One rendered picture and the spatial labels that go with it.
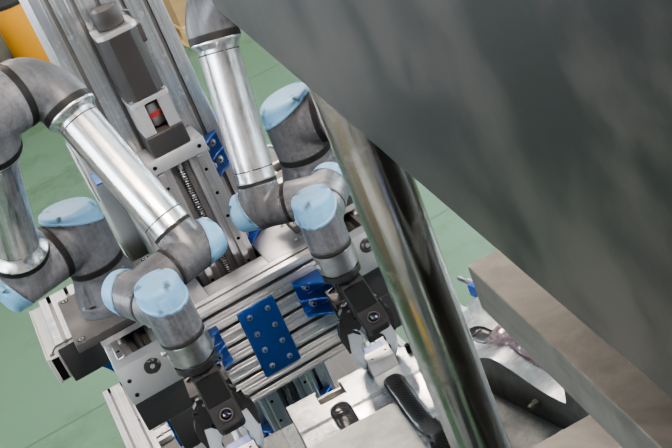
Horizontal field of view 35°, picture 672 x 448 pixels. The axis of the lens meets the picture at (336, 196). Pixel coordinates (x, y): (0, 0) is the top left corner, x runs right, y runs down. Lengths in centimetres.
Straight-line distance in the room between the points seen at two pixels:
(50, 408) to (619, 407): 349
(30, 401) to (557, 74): 398
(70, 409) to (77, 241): 197
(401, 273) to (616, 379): 27
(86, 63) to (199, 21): 41
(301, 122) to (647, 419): 154
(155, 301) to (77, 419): 237
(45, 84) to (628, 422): 129
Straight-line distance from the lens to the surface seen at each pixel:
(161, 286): 164
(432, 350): 103
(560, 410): 183
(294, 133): 221
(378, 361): 195
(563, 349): 82
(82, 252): 215
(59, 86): 184
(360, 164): 92
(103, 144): 182
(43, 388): 427
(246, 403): 178
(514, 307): 88
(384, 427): 92
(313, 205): 178
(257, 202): 192
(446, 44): 39
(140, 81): 219
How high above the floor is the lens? 205
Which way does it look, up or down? 27 degrees down
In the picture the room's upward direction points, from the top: 22 degrees counter-clockwise
